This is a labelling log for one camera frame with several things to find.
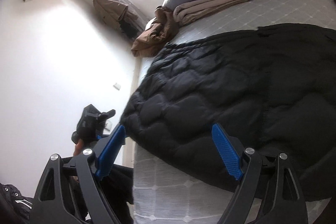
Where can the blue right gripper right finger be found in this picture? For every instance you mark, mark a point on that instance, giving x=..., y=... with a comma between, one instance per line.
x=227, y=152

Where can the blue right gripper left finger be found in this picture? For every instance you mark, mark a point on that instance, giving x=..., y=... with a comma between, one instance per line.
x=107, y=149

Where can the black puffer down jacket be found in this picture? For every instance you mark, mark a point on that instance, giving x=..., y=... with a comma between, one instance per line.
x=273, y=88

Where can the person's left hand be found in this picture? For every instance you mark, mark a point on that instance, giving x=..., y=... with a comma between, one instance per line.
x=79, y=146

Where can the grey quilted bed mattress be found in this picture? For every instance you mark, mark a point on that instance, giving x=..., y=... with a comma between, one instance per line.
x=165, y=194

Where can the brown hanging coat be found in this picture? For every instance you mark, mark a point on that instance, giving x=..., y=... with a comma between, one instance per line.
x=118, y=16

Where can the brown jacket on bed edge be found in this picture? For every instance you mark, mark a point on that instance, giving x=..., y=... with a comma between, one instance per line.
x=161, y=31

